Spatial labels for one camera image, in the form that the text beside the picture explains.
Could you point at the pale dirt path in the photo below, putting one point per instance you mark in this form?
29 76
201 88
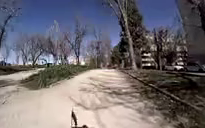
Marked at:
100 96

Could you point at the tall bare tree trunk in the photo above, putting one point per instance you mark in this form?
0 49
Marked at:
128 40

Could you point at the dark evergreen tree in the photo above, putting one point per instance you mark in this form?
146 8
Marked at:
135 36

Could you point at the grass island with plants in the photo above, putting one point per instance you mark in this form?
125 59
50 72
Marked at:
55 74

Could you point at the row of bare trees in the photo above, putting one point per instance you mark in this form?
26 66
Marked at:
56 46

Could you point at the stone kerb strip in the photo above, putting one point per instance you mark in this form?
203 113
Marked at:
156 89

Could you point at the robot's own part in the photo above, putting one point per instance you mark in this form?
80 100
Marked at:
74 119

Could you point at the pale apartment building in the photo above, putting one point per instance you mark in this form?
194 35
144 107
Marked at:
163 50

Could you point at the white car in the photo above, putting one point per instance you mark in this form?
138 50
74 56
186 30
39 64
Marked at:
174 67

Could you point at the grass verge with leaves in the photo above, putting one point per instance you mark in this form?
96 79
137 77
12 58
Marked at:
180 88

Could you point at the grey car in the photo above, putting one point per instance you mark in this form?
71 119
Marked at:
197 67

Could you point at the grass bank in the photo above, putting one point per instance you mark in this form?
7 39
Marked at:
6 69

